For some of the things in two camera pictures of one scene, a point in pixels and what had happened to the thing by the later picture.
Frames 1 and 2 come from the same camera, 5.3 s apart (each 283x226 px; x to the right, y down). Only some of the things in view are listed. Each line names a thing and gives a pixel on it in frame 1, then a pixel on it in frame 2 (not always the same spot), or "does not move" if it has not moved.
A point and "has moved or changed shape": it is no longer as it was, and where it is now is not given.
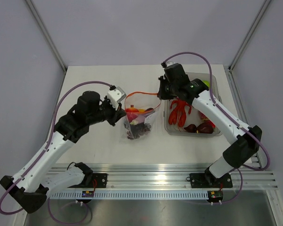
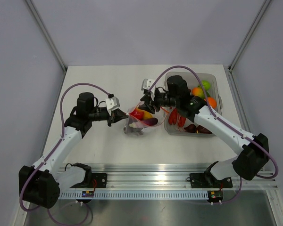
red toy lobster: [179, 113] does not move
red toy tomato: [132, 109] → [138, 113]
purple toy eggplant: [140, 119] → [151, 121]
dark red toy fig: [191, 128] does not move
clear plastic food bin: [183, 119] does not move
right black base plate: [207, 180] does not move
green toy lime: [206, 82] does not move
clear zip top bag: [140, 108] has moved or changed shape
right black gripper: [162, 94] → [149, 103]
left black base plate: [99, 180] does not move
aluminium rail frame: [248, 176] does not move
